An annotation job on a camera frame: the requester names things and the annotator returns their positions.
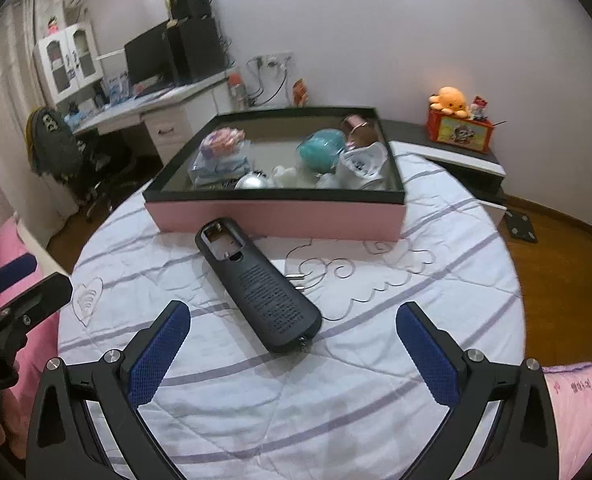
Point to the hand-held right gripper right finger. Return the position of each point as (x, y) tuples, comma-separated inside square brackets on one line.
[(426, 355)]

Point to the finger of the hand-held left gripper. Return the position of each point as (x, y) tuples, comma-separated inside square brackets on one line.
[(41, 300), (13, 267)]

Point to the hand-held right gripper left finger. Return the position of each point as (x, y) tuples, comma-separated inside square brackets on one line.
[(161, 355)]

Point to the black plastic device case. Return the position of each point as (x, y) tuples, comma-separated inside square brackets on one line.
[(276, 305)]

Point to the pink box with black rim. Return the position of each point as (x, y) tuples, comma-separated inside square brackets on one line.
[(276, 217)]

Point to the white plastic ribbed cover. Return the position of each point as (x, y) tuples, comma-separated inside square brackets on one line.
[(363, 165)]

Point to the white round soft object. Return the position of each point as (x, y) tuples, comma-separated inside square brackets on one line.
[(286, 176)]

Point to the round table with striped cloth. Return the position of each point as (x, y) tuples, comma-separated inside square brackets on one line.
[(326, 410)]

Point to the grey backpack on chair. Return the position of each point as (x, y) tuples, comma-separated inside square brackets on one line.
[(51, 145)]

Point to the beige curtain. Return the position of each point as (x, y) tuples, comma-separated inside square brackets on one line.
[(1, 135)]

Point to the white cabinet drawer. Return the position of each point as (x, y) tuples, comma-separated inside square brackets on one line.
[(493, 212)]

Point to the purple printed blanket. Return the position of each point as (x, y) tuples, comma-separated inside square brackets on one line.
[(576, 410)]

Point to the white glass-door cabinet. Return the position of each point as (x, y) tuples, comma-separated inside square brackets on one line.
[(56, 80)]

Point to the clear packet with green label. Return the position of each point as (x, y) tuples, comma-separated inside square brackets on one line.
[(216, 170)]

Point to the silver ball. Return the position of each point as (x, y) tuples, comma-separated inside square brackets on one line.
[(251, 181)]

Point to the white desk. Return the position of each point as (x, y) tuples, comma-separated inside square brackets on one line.
[(126, 107)]

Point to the white desk drawer unit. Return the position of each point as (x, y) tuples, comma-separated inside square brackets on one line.
[(168, 132)]

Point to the low black and white cabinet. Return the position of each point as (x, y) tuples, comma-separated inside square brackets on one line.
[(411, 132)]

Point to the red printed box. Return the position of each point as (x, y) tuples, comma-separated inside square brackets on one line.
[(458, 132)]

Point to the teal ball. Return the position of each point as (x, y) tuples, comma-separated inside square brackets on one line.
[(321, 149)]

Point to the copper cup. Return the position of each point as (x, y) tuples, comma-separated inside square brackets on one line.
[(358, 130)]

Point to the small pink doll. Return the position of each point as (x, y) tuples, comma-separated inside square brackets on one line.
[(52, 27)]

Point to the black monitor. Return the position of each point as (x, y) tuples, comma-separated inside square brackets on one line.
[(148, 55)]

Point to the small red and white toy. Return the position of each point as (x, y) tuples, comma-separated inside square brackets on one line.
[(480, 107)]

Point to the orange octopus plush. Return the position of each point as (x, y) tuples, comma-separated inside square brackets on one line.
[(448, 100)]

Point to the clear bottle with orange cap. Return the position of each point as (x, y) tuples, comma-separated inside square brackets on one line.
[(238, 92)]

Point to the black computer tower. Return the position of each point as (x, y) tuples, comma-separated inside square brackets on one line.
[(196, 50)]

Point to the orange snack bag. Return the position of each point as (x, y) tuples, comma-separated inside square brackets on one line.
[(301, 94)]

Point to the black box on tower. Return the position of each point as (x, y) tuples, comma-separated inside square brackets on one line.
[(191, 2)]

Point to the black metal floor bracket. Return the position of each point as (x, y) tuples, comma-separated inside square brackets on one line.
[(520, 226)]

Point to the white wall power outlet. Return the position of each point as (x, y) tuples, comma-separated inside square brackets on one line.
[(276, 57)]

